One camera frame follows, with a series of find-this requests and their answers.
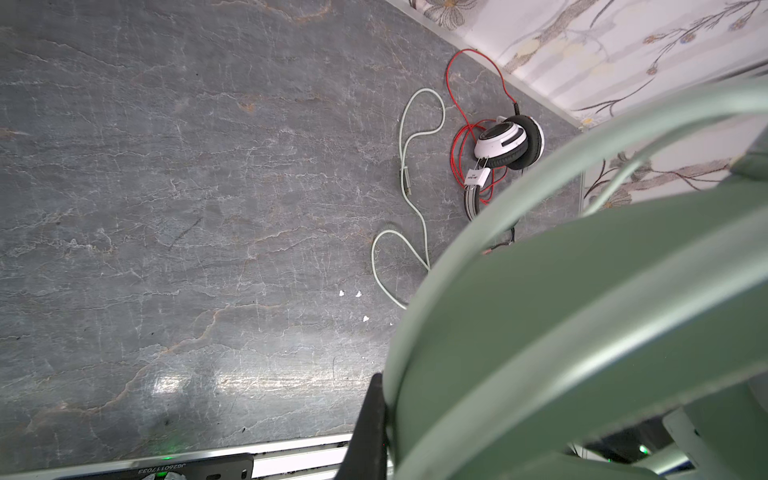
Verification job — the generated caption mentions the white black headphones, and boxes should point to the white black headphones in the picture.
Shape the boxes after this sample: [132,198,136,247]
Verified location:
[463,115,545,220]

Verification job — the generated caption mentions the mint green headphones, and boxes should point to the mint green headphones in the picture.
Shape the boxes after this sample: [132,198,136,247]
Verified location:
[383,79,767,479]

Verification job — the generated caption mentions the red headphone cable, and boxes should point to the red headphone cable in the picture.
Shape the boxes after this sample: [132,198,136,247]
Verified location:
[444,48,518,205]

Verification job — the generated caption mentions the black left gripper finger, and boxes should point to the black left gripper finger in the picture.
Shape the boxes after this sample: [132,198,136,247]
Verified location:
[334,373,388,480]

